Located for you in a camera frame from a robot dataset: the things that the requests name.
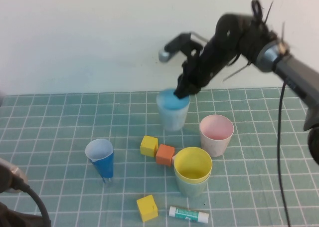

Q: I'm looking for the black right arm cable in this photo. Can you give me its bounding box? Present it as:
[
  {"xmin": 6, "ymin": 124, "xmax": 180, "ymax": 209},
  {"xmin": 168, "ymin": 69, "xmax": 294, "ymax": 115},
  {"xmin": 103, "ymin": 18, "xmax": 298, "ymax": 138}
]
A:
[{"xmin": 251, "ymin": 0, "xmax": 292, "ymax": 227}]

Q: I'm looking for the yellow wooden cube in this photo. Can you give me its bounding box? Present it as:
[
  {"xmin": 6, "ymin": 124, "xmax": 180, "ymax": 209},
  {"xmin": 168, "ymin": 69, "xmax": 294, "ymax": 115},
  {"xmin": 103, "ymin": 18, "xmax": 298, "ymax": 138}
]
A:
[
  {"xmin": 140, "ymin": 135, "xmax": 159, "ymax": 158},
  {"xmin": 136, "ymin": 194, "xmax": 159, "ymax": 222}
]

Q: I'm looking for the light blue plastic cup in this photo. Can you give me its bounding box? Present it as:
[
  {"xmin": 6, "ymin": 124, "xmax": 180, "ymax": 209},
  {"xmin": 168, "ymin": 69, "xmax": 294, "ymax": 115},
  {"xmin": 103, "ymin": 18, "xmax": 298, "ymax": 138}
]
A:
[{"xmin": 156, "ymin": 88, "xmax": 191, "ymax": 131}]

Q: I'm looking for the pink plastic cup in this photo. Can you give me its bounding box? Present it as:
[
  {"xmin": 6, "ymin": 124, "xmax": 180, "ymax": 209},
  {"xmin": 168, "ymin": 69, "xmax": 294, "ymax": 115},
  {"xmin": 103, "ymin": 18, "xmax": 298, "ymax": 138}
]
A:
[{"xmin": 199, "ymin": 114, "xmax": 234, "ymax": 157}]

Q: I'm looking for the green plastic cup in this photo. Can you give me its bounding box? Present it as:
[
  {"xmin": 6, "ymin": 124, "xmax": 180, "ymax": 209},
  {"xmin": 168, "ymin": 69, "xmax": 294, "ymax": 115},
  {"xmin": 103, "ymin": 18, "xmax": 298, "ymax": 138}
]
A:
[{"xmin": 174, "ymin": 171, "xmax": 211, "ymax": 198}]

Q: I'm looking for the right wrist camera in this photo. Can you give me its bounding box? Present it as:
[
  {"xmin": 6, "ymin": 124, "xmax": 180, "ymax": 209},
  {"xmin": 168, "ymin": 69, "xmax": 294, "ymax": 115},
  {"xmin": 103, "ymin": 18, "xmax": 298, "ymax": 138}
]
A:
[{"xmin": 158, "ymin": 32, "xmax": 207, "ymax": 63}]

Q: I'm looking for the orange wooden cube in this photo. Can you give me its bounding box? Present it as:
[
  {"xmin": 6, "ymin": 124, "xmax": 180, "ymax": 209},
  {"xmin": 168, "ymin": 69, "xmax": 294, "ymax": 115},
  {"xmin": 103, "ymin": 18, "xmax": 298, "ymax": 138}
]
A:
[{"xmin": 156, "ymin": 144, "xmax": 175, "ymax": 167}]

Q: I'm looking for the yellow plastic cup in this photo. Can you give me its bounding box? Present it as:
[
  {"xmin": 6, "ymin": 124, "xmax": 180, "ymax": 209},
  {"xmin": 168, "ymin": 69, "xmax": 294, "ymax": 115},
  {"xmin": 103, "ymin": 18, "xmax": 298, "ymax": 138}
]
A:
[{"xmin": 173, "ymin": 147, "xmax": 213, "ymax": 183}]

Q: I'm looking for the white green glue stick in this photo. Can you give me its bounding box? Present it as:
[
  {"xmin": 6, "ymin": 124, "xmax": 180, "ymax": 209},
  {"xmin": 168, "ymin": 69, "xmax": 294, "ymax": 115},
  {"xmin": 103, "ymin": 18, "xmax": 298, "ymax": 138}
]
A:
[{"xmin": 168, "ymin": 206, "xmax": 209, "ymax": 223}]

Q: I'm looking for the green grid cutting mat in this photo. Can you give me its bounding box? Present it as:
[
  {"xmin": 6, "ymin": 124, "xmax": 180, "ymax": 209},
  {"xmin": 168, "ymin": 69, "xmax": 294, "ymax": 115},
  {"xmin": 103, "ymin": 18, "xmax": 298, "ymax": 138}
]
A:
[{"xmin": 0, "ymin": 86, "xmax": 319, "ymax": 227}]

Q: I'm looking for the blue paper cone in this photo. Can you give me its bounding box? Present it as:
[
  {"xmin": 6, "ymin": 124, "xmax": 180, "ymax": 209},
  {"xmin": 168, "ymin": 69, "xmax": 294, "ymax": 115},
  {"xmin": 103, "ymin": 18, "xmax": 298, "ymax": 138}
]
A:
[{"xmin": 85, "ymin": 138, "xmax": 115, "ymax": 183}]

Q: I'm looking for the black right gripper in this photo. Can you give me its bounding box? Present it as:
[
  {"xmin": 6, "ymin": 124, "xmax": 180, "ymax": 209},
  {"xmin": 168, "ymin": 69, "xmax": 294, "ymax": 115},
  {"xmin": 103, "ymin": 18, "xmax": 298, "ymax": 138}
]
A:
[{"xmin": 173, "ymin": 38, "xmax": 238, "ymax": 99}]

